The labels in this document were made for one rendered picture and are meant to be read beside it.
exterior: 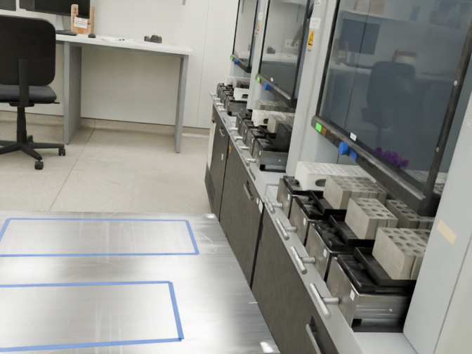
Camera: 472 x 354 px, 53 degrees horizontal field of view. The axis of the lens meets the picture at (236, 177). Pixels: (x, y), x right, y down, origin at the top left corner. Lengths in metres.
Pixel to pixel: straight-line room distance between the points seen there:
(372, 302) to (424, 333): 0.10
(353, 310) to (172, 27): 4.04
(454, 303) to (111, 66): 4.25
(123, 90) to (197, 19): 0.98
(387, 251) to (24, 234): 0.66
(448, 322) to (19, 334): 0.61
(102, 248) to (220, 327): 0.28
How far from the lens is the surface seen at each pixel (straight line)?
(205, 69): 4.73
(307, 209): 1.14
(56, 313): 0.72
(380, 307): 0.90
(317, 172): 1.29
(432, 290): 0.84
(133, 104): 4.78
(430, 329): 0.85
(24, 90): 3.56
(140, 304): 0.73
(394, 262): 0.91
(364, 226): 1.01
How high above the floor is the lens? 1.24
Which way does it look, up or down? 19 degrees down
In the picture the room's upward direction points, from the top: 8 degrees clockwise
